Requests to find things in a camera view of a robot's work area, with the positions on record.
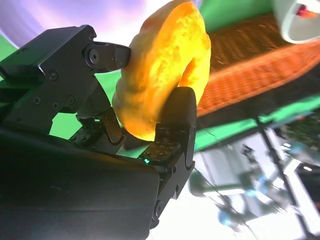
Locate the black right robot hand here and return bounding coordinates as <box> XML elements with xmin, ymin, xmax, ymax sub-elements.
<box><xmin>0</xmin><ymin>24</ymin><xmax>198</xmax><ymax>240</ymax></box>

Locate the elongated orange striped bread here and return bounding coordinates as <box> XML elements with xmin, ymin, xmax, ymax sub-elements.
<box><xmin>111</xmin><ymin>0</ymin><xmax>212</xmax><ymax>142</ymax></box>

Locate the grey round bowl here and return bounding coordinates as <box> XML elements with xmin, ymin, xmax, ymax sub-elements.
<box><xmin>273</xmin><ymin>0</ymin><xmax>320</xmax><ymax>45</ymax></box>

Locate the white round plate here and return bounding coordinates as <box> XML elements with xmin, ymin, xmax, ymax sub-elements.
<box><xmin>0</xmin><ymin>0</ymin><xmax>151</xmax><ymax>48</ymax></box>

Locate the orange wicker basket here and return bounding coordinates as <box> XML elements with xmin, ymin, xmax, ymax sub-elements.
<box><xmin>194</xmin><ymin>13</ymin><xmax>320</xmax><ymax>118</ymax></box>

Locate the green tablecloth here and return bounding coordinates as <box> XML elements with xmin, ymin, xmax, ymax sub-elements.
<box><xmin>0</xmin><ymin>0</ymin><xmax>320</xmax><ymax>153</ymax></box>

